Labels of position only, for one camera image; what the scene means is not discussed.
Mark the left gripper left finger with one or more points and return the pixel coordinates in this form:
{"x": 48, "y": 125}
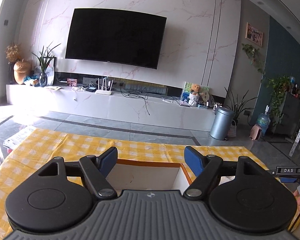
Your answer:
{"x": 61, "y": 194}

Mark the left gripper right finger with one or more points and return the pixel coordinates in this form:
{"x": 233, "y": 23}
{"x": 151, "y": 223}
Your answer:
{"x": 240, "y": 194}

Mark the yellow checkered tablecloth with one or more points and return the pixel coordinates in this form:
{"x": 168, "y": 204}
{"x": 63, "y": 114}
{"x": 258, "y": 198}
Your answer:
{"x": 134, "y": 214}

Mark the pink small stool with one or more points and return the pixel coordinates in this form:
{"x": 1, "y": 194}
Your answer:
{"x": 255, "y": 132}

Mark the blue water bottle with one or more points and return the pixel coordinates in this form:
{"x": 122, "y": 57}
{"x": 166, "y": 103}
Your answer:
{"x": 263, "y": 120}

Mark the dark cabinet with plant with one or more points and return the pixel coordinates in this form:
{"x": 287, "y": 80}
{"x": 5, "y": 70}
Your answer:
{"x": 284, "y": 105}

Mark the orange-rimmed white cardboard box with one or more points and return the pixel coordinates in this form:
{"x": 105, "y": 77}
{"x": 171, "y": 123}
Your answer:
{"x": 148, "y": 176}

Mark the grey metal trash can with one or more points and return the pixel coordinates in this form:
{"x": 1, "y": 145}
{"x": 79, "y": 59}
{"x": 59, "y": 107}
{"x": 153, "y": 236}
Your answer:
{"x": 221, "y": 123}

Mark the potted leafy floor plant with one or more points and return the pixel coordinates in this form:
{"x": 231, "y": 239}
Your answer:
{"x": 238, "y": 106}

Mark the white marble tv console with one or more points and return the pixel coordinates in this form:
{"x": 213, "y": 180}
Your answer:
{"x": 152, "y": 111}

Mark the brown teddy bear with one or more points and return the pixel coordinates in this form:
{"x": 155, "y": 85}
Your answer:
{"x": 194, "y": 95}

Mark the white wifi router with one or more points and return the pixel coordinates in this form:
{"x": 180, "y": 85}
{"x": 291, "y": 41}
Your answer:
{"x": 104, "y": 86}

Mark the small pink photo card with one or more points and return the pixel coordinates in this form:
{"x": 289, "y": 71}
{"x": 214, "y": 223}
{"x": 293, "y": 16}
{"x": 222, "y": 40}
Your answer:
{"x": 71, "y": 82}

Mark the hanging green vine plant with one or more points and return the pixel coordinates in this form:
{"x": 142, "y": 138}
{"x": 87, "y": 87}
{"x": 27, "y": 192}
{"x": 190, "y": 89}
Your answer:
{"x": 254, "y": 57}

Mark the acorn-shaped orange jar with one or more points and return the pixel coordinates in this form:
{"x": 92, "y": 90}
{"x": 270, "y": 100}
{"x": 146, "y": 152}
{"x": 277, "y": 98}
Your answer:
{"x": 21, "y": 69}

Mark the green plant in glass vase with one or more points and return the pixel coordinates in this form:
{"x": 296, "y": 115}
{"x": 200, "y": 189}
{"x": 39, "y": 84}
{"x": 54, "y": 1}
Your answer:
{"x": 44, "y": 58}

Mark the dried flower bouquet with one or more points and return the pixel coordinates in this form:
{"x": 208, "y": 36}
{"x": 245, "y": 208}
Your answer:
{"x": 13, "y": 53}

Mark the framed wall picture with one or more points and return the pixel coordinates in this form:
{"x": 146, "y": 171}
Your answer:
{"x": 254, "y": 35}

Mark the black wall television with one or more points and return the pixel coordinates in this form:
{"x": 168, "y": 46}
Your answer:
{"x": 116, "y": 36}

